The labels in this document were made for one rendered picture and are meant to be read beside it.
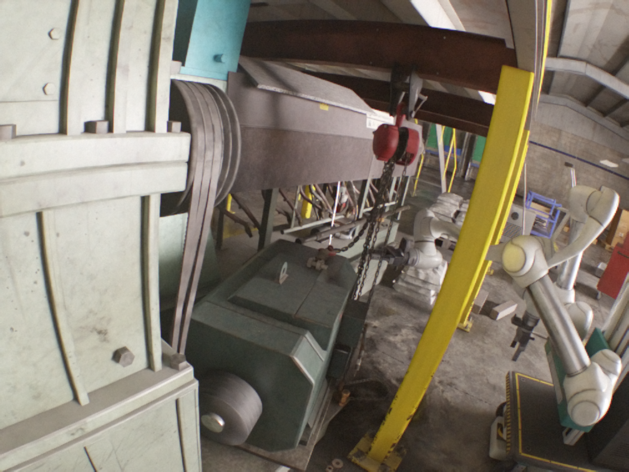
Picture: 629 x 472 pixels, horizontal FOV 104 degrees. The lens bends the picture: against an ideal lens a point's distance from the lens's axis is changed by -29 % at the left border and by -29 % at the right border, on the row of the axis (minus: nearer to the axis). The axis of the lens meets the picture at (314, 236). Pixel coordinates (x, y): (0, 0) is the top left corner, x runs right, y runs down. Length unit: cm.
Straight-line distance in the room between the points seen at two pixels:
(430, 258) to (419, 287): 159
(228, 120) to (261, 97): 79
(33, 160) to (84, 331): 31
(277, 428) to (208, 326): 38
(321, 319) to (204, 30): 102
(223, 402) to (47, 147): 69
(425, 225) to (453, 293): 60
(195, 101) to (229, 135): 9
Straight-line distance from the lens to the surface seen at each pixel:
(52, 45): 53
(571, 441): 195
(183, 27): 130
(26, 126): 51
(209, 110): 65
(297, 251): 144
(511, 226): 623
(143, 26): 59
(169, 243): 135
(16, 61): 51
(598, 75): 1272
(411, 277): 327
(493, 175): 109
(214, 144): 64
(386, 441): 163
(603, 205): 178
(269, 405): 102
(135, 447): 86
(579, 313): 191
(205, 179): 64
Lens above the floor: 140
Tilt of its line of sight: 20 degrees down
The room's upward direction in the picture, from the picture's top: 12 degrees clockwise
